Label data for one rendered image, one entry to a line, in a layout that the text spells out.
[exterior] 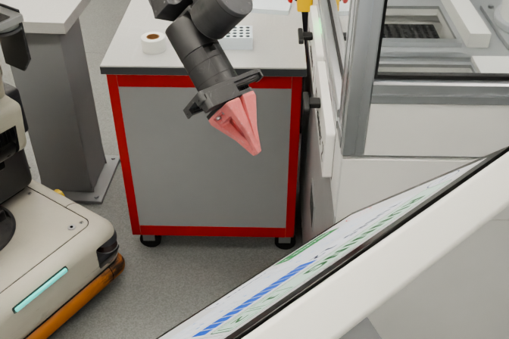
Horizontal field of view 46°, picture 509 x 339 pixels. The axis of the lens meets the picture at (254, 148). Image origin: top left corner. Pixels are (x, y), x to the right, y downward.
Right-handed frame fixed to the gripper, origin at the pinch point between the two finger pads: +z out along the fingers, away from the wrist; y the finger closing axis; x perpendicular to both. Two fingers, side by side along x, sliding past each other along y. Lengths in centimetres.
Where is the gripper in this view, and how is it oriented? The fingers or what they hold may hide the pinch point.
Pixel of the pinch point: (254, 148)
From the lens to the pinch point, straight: 79.9
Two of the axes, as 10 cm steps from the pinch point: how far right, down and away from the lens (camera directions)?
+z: 4.9, 8.7, -1.0
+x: -4.1, 3.3, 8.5
